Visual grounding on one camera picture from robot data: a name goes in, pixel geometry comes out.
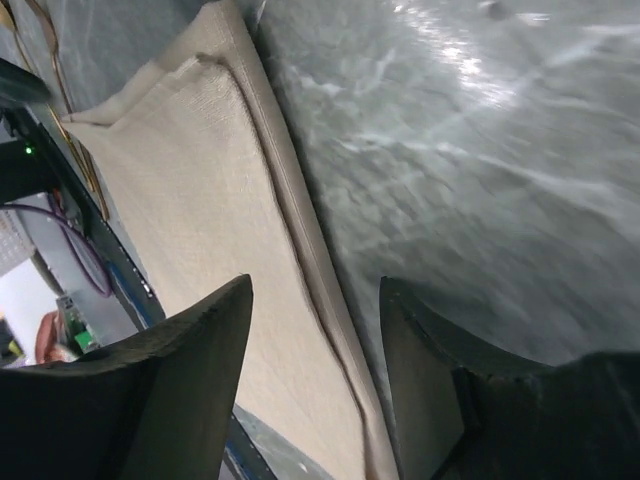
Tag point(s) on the beige cloth napkin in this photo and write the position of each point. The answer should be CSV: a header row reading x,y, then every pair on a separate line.
x,y
201,169

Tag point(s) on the copper fork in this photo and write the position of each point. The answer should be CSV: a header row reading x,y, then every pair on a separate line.
x,y
77,149

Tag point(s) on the gold spoon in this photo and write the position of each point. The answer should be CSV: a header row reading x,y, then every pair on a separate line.
x,y
8,21

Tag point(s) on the person's hand in background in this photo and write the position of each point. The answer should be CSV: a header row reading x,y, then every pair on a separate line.
x,y
47,347

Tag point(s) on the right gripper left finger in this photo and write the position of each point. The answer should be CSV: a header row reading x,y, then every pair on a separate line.
x,y
156,405

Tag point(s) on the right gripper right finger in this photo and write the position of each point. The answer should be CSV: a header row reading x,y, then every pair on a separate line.
x,y
466,409

